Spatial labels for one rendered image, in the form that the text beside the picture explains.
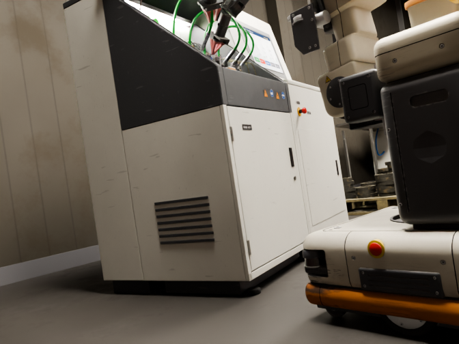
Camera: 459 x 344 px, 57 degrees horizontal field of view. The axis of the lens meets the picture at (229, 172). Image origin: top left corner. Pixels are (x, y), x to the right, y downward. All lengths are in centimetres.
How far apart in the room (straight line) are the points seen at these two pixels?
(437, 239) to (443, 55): 45
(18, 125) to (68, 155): 41
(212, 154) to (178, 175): 20
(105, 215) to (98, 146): 34
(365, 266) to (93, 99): 152
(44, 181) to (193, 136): 181
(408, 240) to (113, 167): 142
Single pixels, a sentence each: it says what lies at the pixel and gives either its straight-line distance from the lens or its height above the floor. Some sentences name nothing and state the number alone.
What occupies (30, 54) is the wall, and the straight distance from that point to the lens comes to 360.
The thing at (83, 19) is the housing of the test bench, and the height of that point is 137.
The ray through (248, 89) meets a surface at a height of 87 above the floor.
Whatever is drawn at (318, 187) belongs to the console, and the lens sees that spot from 254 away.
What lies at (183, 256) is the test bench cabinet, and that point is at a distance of 192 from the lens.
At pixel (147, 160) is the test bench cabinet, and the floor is 63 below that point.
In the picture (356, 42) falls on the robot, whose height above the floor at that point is 87.
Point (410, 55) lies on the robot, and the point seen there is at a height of 74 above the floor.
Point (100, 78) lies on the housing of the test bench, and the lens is 221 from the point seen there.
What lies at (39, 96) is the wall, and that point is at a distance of 352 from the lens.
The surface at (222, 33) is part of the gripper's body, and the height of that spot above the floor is 119.
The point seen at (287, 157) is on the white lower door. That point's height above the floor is 55.
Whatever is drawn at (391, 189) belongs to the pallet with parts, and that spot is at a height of 19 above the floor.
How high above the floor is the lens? 50
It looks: 1 degrees up
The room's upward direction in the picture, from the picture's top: 9 degrees counter-clockwise
